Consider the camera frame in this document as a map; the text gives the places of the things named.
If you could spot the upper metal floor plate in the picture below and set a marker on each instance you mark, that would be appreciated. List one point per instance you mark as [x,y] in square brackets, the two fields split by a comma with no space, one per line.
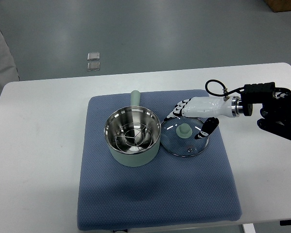
[93,56]

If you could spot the wire steaming rack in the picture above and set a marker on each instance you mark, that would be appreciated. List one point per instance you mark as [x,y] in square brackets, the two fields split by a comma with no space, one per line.
[134,135]

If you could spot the green pot with steel interior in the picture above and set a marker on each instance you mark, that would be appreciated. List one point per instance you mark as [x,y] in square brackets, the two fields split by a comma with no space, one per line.
[133,156]

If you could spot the black table control panel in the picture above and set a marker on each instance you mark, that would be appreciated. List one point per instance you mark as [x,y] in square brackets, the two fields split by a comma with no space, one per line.
[285,222]

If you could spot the glass lid with green knob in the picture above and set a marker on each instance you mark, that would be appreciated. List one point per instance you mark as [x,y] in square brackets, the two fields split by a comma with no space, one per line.
[178,136]

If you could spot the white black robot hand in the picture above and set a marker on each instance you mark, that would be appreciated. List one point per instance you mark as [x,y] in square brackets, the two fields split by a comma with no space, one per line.
[209,108]

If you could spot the blue fabric mat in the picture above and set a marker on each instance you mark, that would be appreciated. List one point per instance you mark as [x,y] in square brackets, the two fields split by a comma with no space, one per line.
[169,190]

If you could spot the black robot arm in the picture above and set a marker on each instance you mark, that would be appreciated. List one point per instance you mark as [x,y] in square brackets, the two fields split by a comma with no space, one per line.
[276,107]

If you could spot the white table leg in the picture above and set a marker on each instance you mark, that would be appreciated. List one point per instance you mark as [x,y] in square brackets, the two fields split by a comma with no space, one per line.
[248,228]

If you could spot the brown cardboard box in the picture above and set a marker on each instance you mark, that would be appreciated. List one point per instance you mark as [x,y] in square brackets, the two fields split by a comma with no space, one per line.
[279,5]

